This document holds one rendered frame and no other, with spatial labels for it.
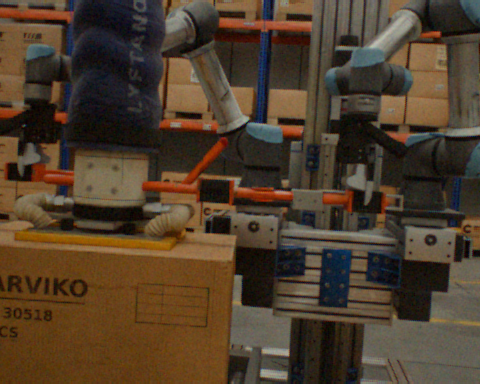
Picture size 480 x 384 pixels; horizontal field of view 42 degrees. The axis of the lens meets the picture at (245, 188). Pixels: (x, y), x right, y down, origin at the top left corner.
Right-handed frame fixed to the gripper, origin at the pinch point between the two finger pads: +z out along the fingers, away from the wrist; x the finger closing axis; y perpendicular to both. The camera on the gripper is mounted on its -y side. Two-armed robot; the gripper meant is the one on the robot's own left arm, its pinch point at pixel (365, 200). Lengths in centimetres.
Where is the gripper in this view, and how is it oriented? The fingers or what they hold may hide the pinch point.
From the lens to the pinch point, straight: 149.7
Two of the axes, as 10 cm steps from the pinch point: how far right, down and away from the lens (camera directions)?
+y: -10.0, -0.7, 0.1
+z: -0.7, 10.0, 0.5
